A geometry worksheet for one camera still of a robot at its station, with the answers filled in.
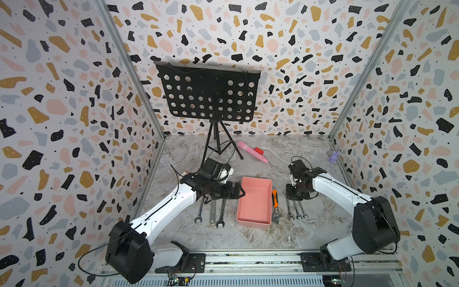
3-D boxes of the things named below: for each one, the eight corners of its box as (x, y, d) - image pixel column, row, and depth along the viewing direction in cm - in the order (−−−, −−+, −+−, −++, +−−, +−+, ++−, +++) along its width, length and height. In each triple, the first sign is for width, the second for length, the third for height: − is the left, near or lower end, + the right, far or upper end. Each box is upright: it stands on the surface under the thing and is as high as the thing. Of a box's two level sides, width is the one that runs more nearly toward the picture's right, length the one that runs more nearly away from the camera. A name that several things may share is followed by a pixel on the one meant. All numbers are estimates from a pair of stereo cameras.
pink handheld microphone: (236, 147, 119) (236, 143, 116) (240, 144, 121) (240, 140, 118) (266, 165, 110) (266, 161, 107) (269, 161, 112) (270, 157, 109)
